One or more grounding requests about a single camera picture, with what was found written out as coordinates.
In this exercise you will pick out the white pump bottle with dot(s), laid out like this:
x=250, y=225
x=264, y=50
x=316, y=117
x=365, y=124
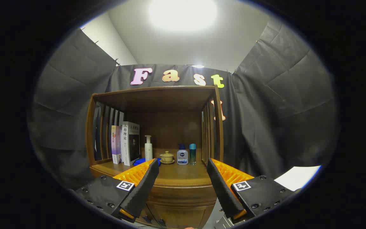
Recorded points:
x=148, y=151

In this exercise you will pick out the ceiling light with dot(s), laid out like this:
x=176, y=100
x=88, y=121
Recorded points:
x=183, y=14

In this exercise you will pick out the folded blue cloth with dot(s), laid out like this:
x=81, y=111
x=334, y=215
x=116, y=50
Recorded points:
x=140, y=161

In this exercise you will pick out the purple book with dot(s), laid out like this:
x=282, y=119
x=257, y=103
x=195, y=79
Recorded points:
x=116, y=143

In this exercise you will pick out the thick white book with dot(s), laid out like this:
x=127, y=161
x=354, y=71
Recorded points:
x=126, y=143

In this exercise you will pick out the wooden countertop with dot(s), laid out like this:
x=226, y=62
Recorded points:
x=183, y=173

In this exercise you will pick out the wooden drawer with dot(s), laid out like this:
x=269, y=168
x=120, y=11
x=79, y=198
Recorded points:
x=186, y=194

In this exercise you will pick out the brown wooden cabinet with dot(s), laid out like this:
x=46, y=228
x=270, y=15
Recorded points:
x=170, y=121

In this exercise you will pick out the yellow lidded teacup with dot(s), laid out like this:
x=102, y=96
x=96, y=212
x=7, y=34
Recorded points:
x=167, y=157

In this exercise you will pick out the teal bottle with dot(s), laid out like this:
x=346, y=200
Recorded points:
x=192, y=154

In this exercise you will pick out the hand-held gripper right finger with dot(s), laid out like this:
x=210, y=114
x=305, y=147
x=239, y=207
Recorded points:
x=222, y=190

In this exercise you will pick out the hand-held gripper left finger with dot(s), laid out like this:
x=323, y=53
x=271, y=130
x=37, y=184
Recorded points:
x=145, y=187

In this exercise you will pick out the white bottle with blue cap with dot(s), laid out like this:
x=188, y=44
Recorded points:
x=182, y=157

